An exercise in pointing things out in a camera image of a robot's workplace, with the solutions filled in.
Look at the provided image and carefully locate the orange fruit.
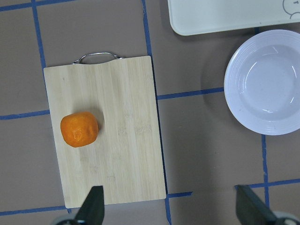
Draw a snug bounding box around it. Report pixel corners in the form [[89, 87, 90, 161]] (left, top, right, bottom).
[[60, 112, 99, 148]]

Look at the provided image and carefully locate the cream bear tray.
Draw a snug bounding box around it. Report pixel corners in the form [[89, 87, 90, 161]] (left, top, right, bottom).
[[168, 0, 300, 36]]

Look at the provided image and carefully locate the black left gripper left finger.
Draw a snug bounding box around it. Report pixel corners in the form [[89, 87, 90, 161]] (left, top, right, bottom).
[[74, 186, 105, 225]]

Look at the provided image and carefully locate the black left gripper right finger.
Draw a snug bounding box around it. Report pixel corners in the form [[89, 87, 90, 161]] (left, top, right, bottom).
[[235, 185, 277, 225]]

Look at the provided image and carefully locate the wooden cutting board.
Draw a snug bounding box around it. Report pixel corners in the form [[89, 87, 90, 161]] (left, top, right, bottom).
[[44, 56, 166, 208]]

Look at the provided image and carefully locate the white round plate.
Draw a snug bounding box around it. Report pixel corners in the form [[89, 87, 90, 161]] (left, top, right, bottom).
[[224, 30, 300, 135]]

